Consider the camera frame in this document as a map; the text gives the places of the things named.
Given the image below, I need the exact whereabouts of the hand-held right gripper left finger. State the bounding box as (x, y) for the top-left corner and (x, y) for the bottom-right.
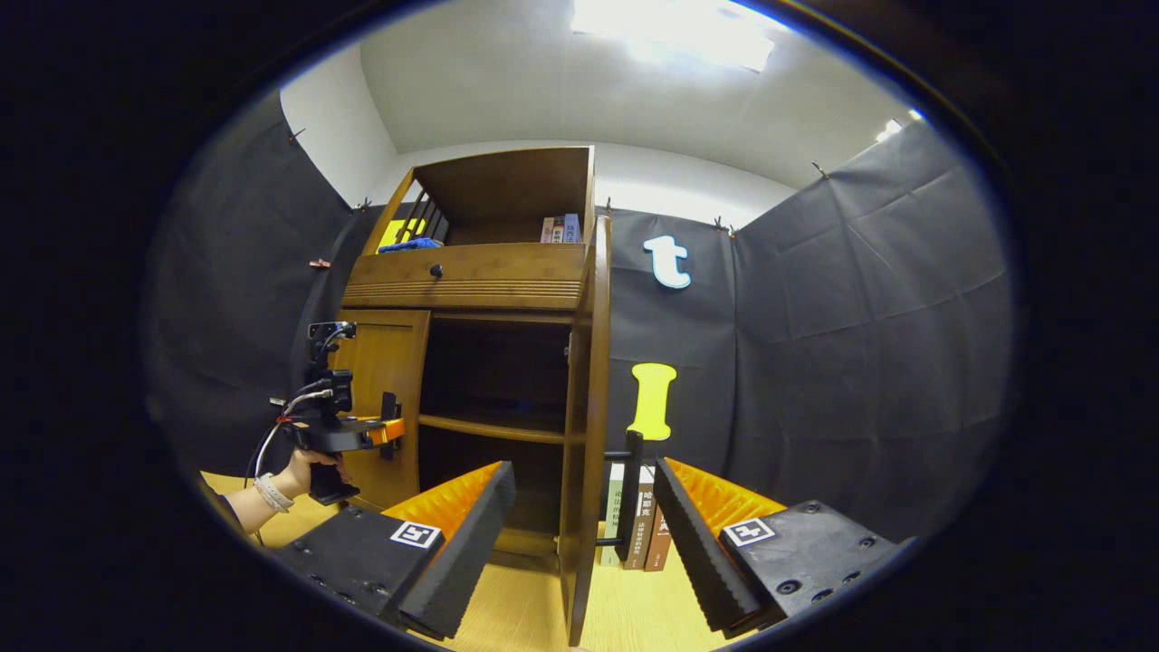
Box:
(272, 460), (517, 642)

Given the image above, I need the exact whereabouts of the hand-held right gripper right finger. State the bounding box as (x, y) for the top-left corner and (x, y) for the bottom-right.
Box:
(654, 457), (911, 639)

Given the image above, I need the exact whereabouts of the black door handle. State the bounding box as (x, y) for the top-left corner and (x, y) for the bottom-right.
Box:
(596, 429), (647, 563)
(379, 390), (403, 462)

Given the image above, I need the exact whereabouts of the wooden cabinet door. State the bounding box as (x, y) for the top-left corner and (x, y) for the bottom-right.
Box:
(328, 310), (433, 511)
(556, 215), (613, 647)

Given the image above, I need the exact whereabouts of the wooden double-door shoe cabinet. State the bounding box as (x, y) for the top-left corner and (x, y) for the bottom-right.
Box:
(328, 145), (614, 648)

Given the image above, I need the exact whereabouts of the wooden cabinet shelf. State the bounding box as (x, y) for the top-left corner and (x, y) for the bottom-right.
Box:
(417, 412), (570, 446)

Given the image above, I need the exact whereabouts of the dark spine book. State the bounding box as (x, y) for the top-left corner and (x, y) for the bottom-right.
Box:
(623, 465), (656, 572)

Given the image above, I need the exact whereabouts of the white wristband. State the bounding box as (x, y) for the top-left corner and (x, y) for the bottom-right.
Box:
(253, 472), (296, 514)

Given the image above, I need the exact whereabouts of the grey spine book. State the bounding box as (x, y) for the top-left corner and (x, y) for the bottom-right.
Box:
(601, 462), (627, 568)

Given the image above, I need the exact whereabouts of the wooden drawer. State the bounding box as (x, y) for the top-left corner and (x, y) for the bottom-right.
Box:
(341, 243), (590, 312)

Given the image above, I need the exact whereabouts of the black backdrop cloth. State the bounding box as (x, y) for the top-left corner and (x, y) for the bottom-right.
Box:
(143, 89), (1012, 546)

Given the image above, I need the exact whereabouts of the small ceiling light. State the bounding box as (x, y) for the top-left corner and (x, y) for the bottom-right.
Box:
(873, 108), (925, 145)

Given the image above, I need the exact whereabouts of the white cable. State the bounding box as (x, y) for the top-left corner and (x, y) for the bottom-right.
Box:
(255, 388), (335, 480)

